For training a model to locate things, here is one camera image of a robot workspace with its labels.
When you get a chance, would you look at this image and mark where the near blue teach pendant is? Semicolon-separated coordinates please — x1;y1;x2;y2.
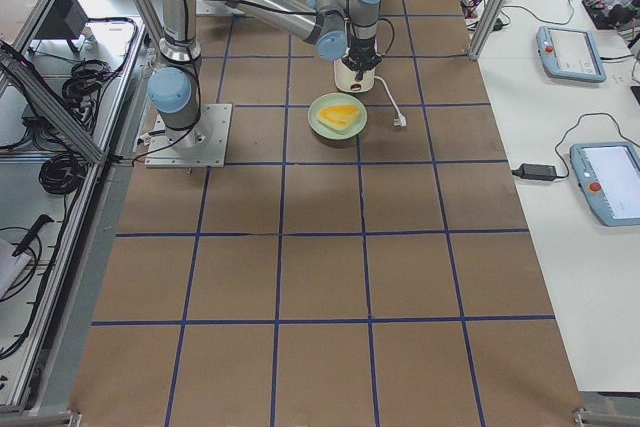
570;141;639;227

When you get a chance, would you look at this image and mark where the white toaster power cord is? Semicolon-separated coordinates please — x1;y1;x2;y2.
373;75;408;130

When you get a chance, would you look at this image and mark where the light green plate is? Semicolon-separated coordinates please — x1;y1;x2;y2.
308;93;368;141

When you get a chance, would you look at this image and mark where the aluminium frame post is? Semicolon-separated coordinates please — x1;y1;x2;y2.
467;0;529;60

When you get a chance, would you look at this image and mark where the blue teach pendant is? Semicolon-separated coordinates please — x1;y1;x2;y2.
570;141;639;227
536;26;607;83

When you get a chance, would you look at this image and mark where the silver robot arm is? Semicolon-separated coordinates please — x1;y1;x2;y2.
207;0;383;82

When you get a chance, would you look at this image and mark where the far blue teach pendant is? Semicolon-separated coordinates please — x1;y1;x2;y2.
536;26;607;83

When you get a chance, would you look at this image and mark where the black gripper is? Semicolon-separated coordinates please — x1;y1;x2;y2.
341;26;382;81

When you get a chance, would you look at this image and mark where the black power adapter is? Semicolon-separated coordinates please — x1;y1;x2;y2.
511;163;558;182

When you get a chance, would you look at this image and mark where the triangular bread on plate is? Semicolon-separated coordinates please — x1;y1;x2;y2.
316;104;361;132

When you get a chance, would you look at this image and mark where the white two-slot toaster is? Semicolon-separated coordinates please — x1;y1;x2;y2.
333;60;375;94

